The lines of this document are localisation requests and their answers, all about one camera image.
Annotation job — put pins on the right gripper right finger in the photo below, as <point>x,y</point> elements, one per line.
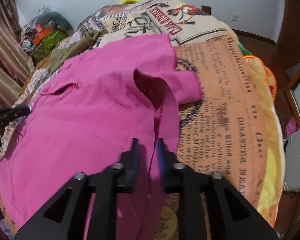
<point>169,176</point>

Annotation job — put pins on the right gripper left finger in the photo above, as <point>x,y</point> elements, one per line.
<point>129,160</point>

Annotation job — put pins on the pink pants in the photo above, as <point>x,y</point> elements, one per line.
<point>87,115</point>

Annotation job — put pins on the striped brown curtain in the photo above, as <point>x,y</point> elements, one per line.
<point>15,64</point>

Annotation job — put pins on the newspaper print bedspread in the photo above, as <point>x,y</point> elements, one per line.
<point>225,131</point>

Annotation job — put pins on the green patterned box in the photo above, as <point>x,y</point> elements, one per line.
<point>47,44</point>

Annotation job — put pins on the olive green pants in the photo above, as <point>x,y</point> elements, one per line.
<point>59,56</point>

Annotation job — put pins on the orange box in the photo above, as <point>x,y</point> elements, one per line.
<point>41,35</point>

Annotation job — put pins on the grey plush toy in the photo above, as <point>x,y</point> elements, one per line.
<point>56,19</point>

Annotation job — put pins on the grey plastic stool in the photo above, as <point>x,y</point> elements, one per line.
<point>292,157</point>

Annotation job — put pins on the pink croc shoe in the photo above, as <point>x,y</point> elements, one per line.
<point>291,127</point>

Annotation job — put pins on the orange yellow fleece blanket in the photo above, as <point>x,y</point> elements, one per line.
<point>268,204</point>

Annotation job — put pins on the yellow round object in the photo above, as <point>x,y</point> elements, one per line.
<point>129,1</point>

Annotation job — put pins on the brown wooden door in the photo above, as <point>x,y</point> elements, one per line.
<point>287,52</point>

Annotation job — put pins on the white wall socket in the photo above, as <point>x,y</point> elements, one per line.
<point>234,18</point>

